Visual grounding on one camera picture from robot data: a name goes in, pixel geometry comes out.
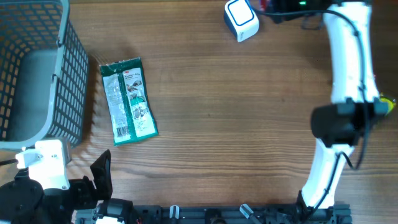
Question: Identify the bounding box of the dark green box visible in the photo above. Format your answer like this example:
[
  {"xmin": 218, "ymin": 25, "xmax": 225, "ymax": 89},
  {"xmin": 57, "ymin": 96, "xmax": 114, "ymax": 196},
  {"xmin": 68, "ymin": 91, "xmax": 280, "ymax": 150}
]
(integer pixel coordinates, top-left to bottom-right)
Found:
[{"xmin": 99, "ymin": 57, "xmax": 159, "ymax": 146}]

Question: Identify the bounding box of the yellow liquid bottle grey cap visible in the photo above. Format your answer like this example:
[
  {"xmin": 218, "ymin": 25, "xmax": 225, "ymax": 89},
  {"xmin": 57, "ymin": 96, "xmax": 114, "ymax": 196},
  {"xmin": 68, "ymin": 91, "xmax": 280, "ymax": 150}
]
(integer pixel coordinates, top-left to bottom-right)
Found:
[{"xmin": 379, "ymin": 93, "xmax": 397, "ymax": 116}]

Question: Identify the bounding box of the green lid spice jar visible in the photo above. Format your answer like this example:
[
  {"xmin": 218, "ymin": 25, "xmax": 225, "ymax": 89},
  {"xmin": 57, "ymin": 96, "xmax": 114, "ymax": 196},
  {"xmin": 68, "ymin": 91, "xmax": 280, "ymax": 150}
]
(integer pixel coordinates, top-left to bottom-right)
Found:
[{"xmin": 259, "ymin": 0, "xmax": 269, "ymax": 11}]

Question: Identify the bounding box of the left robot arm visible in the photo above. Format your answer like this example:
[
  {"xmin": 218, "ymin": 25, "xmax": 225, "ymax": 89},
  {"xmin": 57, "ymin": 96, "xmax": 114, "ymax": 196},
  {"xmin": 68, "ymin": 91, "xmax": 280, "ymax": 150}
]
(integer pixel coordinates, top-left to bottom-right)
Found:
[{"xmin": 1, "ymin": 150, "xmax": 142, "ymax": 223}]

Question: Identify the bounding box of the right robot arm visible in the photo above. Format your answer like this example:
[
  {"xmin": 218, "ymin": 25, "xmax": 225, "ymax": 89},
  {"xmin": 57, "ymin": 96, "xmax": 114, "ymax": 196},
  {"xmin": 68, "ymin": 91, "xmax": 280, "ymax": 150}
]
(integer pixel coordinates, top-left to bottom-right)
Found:
[{"xmin": 266, "ymin": 1, "xmax": 390, "ymax": 221}]

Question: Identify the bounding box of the white barcode scanner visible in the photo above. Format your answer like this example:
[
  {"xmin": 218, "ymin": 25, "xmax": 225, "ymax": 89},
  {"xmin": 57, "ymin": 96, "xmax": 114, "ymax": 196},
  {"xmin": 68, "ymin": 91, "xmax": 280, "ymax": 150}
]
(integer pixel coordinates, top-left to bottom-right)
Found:
[{"xmin": 223, "ymin": 0, "xmax": 259, "ymax": 42}]

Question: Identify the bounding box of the grey plastic mesh basket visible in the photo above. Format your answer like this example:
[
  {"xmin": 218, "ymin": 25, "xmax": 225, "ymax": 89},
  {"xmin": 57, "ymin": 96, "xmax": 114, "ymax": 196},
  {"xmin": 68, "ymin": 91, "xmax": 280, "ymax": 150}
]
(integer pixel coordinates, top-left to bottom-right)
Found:
[{"xmin": 1, "ymin": 0, "xmax": 89, "ymax": 151}]

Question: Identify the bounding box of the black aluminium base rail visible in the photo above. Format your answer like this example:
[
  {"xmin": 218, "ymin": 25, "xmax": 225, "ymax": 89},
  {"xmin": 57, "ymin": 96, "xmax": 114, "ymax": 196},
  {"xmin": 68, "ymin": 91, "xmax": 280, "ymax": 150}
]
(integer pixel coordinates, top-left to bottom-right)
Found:
[{"xmin": 132, "ymin": 204, "xmax": 353, "ymax": 224}]

